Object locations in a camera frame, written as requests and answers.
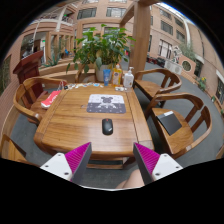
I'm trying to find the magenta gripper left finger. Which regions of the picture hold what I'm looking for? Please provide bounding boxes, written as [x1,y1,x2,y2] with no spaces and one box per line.
[41,142,92,185]

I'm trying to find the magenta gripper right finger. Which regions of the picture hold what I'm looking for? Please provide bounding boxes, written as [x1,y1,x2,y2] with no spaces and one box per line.
[133,143,182,185]

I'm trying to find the black computer mouse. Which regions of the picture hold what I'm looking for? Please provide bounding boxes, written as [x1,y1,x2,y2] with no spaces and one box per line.
[102,118,113,135]

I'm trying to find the grey bear mouse pad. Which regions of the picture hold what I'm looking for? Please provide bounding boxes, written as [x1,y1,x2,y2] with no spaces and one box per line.
[87,94,126,114]

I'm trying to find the black notebook on chair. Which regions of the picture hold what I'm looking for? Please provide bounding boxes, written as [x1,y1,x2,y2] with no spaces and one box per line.
[157,111,182,135]

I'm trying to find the wooden chair near right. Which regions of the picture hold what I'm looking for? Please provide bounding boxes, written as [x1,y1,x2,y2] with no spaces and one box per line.
[145,93,212,159]

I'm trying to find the wooden chair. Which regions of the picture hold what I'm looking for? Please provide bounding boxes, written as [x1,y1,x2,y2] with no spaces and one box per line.
[145,93,212,159]
[133,68,182,100]
[0,134,31,165]
[13,76,67,125]

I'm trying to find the wooden table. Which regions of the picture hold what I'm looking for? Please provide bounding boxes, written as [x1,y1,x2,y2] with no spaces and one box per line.
[34,86,154,159]

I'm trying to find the wooden chair near left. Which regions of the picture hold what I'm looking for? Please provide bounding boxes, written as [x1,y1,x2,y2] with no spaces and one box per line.
[0,134,31,165]

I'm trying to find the red white package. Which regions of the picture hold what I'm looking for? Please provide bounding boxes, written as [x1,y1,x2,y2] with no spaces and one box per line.
[41,90,60,109]

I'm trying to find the wooden chair far right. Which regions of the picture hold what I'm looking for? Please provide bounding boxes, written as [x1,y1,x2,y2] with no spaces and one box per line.
[133,68,182,100]

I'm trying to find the white pump bottle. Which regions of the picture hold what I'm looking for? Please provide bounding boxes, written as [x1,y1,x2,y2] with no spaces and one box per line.
[123,67,134,88]

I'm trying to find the yellow bottle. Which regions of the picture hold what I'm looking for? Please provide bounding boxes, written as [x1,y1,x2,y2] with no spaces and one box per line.
[112,64,122,86]

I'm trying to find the dark red wooden podium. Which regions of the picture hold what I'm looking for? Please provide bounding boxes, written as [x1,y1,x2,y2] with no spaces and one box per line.
[12,50,45,100]

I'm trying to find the green potted plant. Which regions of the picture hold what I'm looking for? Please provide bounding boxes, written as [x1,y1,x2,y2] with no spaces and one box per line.
[73,27,135,81]

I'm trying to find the wooden pillar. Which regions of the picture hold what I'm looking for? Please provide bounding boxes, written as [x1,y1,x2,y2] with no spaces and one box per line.
[129,0,151,74]

